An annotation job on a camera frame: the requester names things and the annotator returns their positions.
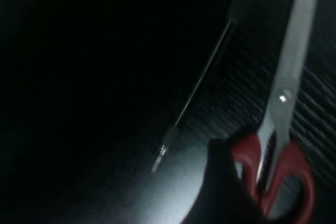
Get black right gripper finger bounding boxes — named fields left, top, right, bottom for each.
left=181, top=137, right=265, bottom=224

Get thin black screwdriver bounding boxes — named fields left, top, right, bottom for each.
left=151, top=0, right=263, bottom=174

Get red handled scissors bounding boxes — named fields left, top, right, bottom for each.
left=230, top=0, right=322, bottom=224

